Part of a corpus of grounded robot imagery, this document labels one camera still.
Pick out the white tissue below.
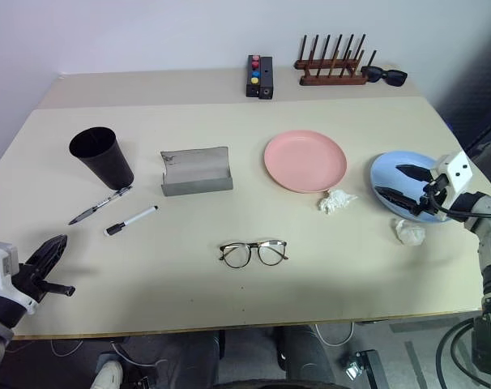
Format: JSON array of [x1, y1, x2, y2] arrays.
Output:
[[391, 217, 427, 246], [317, 188, 359, 214]]

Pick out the thin white wire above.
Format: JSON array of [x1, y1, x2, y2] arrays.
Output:
[[109, 341, 168, 368]]

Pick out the white sneaker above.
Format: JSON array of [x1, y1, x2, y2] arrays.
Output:
[[92, 360, 124, 389]]

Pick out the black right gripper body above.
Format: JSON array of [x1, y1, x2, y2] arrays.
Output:
[[417, 173, 451, 216]]

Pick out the white floor cable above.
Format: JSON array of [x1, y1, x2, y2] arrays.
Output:
[[314, 322, 355, 348]]

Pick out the pink plate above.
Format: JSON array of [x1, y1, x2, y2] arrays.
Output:
[[263, 130, 348, 195]]

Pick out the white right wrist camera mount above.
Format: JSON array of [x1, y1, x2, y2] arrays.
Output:
[[429, 151, 474, 203]]

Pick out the dark rounded shape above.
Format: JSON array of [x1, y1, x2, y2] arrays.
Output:
[[274, 323, 336, 385]]

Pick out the black sunglasses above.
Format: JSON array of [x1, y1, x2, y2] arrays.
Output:
[[360, 65, 409, 88]]

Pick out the light blue plate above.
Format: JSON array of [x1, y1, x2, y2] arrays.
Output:
[[369, 150, 453, 225]]

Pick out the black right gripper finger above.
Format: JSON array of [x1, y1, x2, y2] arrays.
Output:
[[395, 162, 433, 183], [374, 186, 425, 216]]

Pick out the black plastic cup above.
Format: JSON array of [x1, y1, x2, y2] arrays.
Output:
[[68, 126, 135, 191]]

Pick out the grey glasses case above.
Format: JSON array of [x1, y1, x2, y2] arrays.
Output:
[[159, 145, 235, 199]]

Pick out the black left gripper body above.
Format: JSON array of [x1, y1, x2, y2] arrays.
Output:
[[12, 262, 49, 303]]

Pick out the black ballpoint pen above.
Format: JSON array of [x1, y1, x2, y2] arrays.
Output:
[[67, 186, 134, 226]]

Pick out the thin-framed clear eyeglasses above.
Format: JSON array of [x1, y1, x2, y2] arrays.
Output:
[[218, 239, 290, 270]]

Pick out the black box with coloured buttons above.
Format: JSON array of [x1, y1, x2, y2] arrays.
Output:
[[245, 53, 275, 100]]

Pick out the brown wooden peg rack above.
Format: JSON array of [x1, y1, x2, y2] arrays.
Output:
[[292, 33, 378, 88]]

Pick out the white marker with black cap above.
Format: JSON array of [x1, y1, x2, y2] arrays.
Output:
[[103, 204, 160, 237]]

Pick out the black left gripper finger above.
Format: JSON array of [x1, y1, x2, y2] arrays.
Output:
[[25, 233, 69, 281], [38, 281, 77, 298]]

